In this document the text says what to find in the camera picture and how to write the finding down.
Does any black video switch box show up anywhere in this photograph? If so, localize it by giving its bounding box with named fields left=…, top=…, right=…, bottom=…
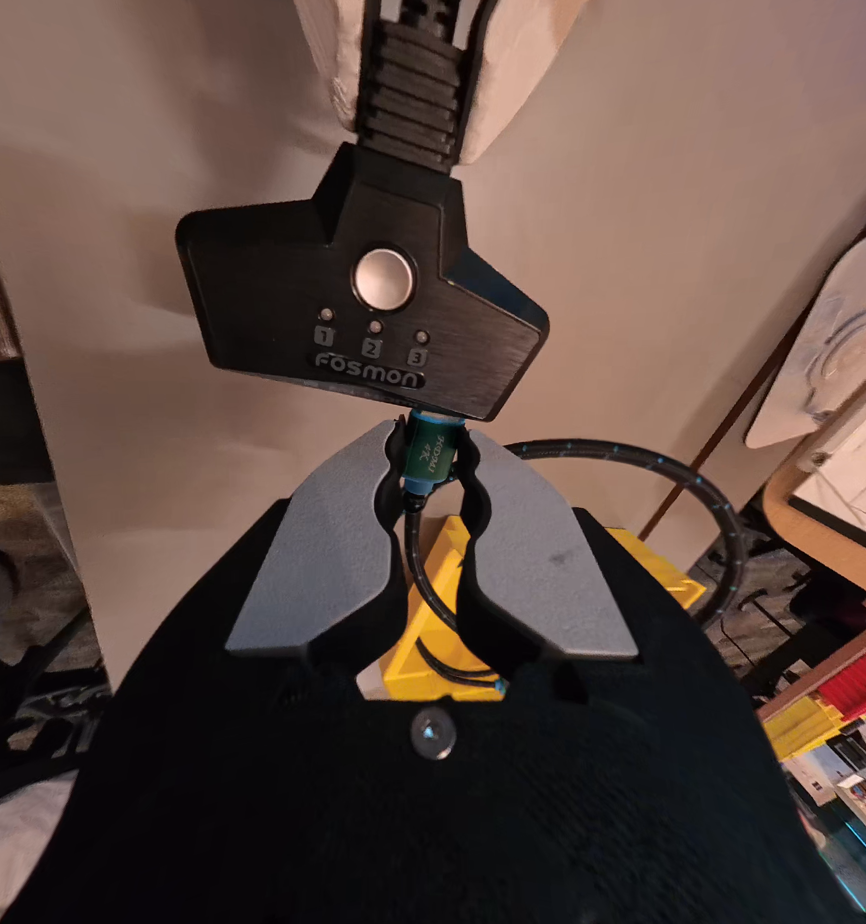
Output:
left=175, top=0, right=551, bottom=423

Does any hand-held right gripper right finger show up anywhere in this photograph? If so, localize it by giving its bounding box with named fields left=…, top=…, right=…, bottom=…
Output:
left=451, top=429, right=641, bottom=683

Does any clear plastic packaging tray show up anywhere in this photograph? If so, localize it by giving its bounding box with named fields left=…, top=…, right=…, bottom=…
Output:
left=745, top=230, right=866, bottom=450

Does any red plastic bin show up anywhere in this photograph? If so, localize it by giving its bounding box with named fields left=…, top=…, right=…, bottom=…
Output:
left=814, top=627, right=866, bottom=725

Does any round wooden stool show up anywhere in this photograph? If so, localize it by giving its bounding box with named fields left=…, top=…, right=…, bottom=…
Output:
left=761, top=433, right=866, bottom=603

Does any small yellow plastic bin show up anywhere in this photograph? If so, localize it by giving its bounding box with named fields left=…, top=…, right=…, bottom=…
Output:
left=761, top=693, right=866, bottom=760

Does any white cardboard box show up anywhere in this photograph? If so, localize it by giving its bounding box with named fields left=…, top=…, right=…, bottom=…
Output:
left=794, top=393, right=866, bottom=557

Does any black office chair base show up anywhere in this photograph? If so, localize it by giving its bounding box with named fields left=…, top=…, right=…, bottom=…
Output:
left=0, top=541, right=113, bottom=766

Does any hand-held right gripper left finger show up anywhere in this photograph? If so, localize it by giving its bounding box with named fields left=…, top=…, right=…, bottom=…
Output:
left=224, top=421, right=414, bottom=680

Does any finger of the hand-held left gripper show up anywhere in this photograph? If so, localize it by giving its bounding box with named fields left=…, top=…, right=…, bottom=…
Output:
left=453, top=0, right=587, bottom=170
left=293, top=0, right=385, bottom=137

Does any yellow plastic block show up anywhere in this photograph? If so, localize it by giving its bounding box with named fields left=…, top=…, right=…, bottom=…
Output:
left=379, top=513, right=708, bottom=703

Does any braided cable with green plug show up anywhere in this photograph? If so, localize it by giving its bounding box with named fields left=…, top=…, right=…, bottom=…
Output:
left=400, top=410, right=750, bottom=697

